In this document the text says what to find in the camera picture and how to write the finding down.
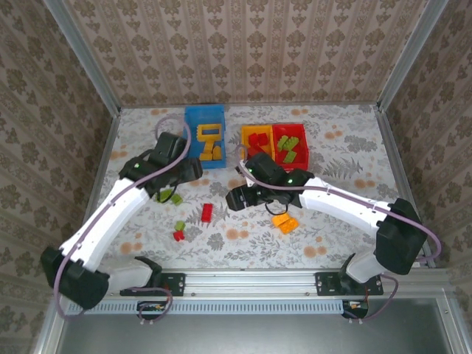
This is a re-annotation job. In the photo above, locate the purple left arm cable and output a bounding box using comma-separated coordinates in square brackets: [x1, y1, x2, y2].
[53, 114, 192, 325]

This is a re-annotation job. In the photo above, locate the blue plastic bin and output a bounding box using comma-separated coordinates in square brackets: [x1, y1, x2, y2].
[183, 105, 226, 170]

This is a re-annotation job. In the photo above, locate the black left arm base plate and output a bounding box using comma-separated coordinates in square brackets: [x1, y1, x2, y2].
[119, 271, 185, 297]

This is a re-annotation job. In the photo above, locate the black connector with orange plug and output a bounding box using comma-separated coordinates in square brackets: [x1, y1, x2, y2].
[341, 299, 369, 320]
[136, 300, 171, 321]

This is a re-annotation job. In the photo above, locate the slotted grey cable duct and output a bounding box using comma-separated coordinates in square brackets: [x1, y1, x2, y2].
[68, 299, 344, 315]

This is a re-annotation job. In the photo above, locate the black left wrist cable loop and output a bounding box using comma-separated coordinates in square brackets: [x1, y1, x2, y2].
[156, 186, 178, 204]

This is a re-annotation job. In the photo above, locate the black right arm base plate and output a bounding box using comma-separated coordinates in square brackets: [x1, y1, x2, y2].
[315, 271, 384, 297]

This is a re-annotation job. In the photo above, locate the aluminium table side rail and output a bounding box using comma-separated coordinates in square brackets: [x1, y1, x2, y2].
[79, 109, 121, 244]
[375, 105, 437, 269]

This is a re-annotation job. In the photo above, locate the grey metal sheet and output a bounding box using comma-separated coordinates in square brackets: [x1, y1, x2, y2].
[55, 298, 454, 354]

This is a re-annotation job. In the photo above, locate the yellow plastic bin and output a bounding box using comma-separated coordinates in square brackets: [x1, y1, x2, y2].
[241, 124, 276, 163]

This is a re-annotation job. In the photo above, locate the red plastic bin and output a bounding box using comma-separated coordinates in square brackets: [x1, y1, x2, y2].
[271, 123, 310, 171]

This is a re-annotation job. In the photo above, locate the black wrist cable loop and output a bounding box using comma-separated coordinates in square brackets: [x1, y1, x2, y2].
[156, 186, 178, 204]
[264, 198, 289, 218]

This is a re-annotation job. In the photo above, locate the yellow lego window frame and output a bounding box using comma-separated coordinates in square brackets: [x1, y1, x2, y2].
[196, 124, 224, 143]

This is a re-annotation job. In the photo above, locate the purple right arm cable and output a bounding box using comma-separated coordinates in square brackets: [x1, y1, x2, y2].
[235, 144, 443, 325]

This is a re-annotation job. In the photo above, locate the aluminium frame post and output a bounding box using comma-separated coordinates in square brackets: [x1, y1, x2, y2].
[44, 0, 121, 115]
[378, 0, 449, 111]

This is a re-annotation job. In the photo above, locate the aluminium mounting rail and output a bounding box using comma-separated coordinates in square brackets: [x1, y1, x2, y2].
[55, 268, 451, 296]

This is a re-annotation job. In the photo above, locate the floral patterned table cover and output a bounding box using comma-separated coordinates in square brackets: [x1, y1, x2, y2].
[79, 105, 431, 270]

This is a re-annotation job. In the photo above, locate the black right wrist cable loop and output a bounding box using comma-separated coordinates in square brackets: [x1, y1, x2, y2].
[264, 198, 289, 218]

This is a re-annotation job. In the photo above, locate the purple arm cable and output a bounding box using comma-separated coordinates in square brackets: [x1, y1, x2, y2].
[235, 144, 443, 325]
[53, 114, 192, 325]

